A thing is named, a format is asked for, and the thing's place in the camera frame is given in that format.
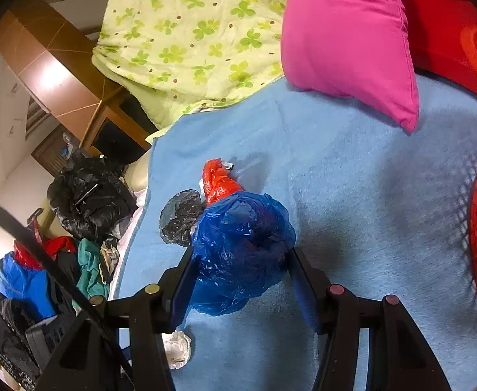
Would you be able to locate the red paper shopping bag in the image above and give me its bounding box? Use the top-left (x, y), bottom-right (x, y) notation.
top-left (389, 0), bottom-right (477, 98)

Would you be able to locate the blue plastic bag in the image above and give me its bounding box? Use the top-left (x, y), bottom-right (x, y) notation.
top-left (190, 191), bottom-right (297, 316)

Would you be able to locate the pink pillow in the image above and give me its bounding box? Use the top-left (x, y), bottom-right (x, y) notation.
top-left (281, 0), bottom-right (421, 133)

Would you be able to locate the wooden cabinet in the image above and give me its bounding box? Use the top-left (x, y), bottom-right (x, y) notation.
top-left (79, 90), bottom-right (152, 159)

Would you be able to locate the black garment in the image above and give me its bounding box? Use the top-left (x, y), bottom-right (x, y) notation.
top-left (0, 285), bottom-right (76, 389)

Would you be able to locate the red plastic bag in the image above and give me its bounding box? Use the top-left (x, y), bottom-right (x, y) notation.
top-left (202, 159), bottom-right (245, 208)

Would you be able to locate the red garment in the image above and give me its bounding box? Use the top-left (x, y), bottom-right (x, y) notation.
top-left (14, 236), bottom-right (78, 271)

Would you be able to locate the pile of clothes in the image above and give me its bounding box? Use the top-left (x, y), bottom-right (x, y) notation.
top-left (0, 193), bottom-right (135, 391)

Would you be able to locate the white bed sheet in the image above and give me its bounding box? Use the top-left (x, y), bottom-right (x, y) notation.
top-left (116, 206), bottom-right (146, 282)

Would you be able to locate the blue fleece blanket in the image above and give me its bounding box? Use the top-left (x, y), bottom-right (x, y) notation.
top-left (112, 75), bottom-right (477, 391)

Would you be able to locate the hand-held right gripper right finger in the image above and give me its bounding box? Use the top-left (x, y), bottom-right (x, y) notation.
top-left (287, 246), bottom-right (453, 391)

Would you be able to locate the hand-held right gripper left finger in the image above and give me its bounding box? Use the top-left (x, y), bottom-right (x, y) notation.
top-left (35, 246), bottom-right (194, 391)

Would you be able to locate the green clover print quilt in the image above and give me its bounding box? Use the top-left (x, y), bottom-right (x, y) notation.
top-left (91, 0), bottom-right (304, 139)

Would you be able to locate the black plastic bag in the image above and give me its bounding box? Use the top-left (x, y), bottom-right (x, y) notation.
top-left (160, 189), bottom-right (204, 247)

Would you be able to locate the black puffer jacket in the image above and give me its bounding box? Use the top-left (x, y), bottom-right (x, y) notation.
top-left (47, 157), bottom-right (138, 242)

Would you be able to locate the teal garment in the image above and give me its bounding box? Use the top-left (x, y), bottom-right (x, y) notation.
top-left (72, 238), bottom-right (111, 310)

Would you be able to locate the blue garment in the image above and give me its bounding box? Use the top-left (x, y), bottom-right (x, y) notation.
top-left (0, 253), bottom-right (58, 320)

